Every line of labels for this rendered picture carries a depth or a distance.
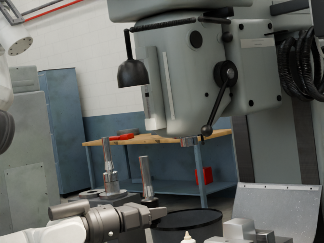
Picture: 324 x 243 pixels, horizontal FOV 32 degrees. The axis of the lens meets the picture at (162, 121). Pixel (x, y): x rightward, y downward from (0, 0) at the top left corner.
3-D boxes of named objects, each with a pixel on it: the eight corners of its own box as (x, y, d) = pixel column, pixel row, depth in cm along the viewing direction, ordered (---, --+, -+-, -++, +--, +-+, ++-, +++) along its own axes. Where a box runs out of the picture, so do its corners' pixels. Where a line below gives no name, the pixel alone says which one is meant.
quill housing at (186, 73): (193, 138, 135) (175, 6, 134) (138, 140, 150) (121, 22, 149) (241, 127, 148) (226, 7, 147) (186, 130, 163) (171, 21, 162)
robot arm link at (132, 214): (149, 199, 136) (104, 209, 131) (154, 238, 137) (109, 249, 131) (127, 194, 147) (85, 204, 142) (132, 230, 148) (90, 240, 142)
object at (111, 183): (112, 190, 179) (110, 173, 179) (123, 190, 176) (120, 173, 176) (102, 194, 176) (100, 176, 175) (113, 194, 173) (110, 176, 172)
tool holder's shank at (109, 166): (110, 171, 178) (104, 136, 177) (116, 170, 176) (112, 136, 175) (102, 173, 176) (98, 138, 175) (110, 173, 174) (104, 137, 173)
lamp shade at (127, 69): (114, 88, 124) (111, 60, 123) (122, 87, 131) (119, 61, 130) (146, 84, 122) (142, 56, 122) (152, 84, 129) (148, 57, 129)
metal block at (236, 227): (244, 249, 137) (241, 224, 136) (225, 246, 141) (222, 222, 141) (256, 242, 140) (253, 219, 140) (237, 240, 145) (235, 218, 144)
